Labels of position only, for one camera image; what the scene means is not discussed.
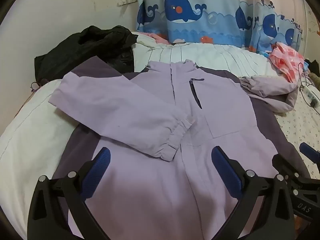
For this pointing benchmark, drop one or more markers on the dark object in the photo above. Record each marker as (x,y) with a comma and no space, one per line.
(312,66)

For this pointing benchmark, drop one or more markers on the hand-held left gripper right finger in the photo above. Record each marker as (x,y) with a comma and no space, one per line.
(222,162)

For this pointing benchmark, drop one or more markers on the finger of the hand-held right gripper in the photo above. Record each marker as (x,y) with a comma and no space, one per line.
(285,166)
(311,153)

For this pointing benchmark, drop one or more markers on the white quilt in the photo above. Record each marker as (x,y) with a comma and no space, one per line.
(30,130)

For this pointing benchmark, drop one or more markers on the pink red patterned cloth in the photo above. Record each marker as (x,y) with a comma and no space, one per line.
(285,60)

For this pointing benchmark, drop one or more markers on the purple two-tone jacket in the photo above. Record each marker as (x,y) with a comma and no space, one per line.
(150,100)

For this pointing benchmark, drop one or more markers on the wall socket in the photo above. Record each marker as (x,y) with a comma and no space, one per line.
(127,1)

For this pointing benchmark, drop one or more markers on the black garment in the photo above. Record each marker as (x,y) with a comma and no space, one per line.
(75,52)

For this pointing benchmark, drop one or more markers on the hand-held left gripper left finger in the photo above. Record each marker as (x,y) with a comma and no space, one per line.
(100,162)

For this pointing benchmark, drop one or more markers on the whale print curtain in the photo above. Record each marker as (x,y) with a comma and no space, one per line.
(187,10)

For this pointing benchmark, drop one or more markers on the brown plush toy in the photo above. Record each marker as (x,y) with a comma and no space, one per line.
(314,80)

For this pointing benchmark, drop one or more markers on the floral bed sheet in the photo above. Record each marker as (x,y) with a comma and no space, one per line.
(295,127)

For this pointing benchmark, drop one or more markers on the white power strip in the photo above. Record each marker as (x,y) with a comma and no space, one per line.
(310,95)

